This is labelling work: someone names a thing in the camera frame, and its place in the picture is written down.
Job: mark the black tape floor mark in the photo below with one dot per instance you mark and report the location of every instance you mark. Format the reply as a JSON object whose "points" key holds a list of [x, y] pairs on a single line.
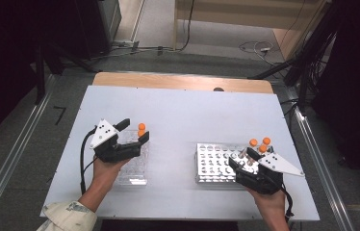
{"points": [[61, 114]]}

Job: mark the perforated metal tube rack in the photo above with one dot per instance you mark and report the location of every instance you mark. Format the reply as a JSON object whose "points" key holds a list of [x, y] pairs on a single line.
{"points": [[213, 163]]}

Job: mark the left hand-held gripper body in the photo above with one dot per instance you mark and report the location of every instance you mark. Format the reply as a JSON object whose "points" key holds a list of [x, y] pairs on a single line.
{"points": [[114, 150]]}

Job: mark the cream shirt sleeve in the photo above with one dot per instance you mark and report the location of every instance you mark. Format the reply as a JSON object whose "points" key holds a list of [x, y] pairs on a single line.
{"points": [[69, 216]]}

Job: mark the person's left hand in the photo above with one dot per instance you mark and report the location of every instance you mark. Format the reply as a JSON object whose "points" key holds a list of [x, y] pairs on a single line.
{"points": [[106, 173]]}

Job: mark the orange-capped clear centrifuge tube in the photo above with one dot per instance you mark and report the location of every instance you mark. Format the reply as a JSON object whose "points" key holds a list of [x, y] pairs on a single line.
{"points": [[141, 133], [253, 142], [141, 126], [266, 140], [262, 148]]}

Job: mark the aluminium floor rail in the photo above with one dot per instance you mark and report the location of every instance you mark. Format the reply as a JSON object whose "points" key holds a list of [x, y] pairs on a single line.
{"points": [[322, 160], [11, 150]]}

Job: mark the light wooden cabinet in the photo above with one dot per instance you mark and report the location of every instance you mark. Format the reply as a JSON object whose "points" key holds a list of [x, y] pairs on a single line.
{"points": [[232, 14]]}

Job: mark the person's right hand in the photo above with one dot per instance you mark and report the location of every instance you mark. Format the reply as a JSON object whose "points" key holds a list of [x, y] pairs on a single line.
{"points": [[269, 200]]}

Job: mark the dark cabinet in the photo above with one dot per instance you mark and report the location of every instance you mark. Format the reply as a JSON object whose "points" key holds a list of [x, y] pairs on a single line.
{"points": [[101, 25]]}

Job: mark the clear plastic tube rack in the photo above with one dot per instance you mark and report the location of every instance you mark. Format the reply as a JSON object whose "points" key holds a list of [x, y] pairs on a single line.
{"points": [[133, 170]]}

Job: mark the black metal stand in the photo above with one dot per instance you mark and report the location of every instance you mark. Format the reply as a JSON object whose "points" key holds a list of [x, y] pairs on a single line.
{"points": [[284, 67]]}

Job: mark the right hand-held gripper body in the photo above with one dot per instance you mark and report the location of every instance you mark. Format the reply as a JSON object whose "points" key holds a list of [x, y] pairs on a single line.
{"points": [[264, 179]]}

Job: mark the dark curtain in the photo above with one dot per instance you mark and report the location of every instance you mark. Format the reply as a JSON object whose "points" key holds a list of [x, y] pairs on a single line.
{"points": [[1, 64], [357, 80]]}

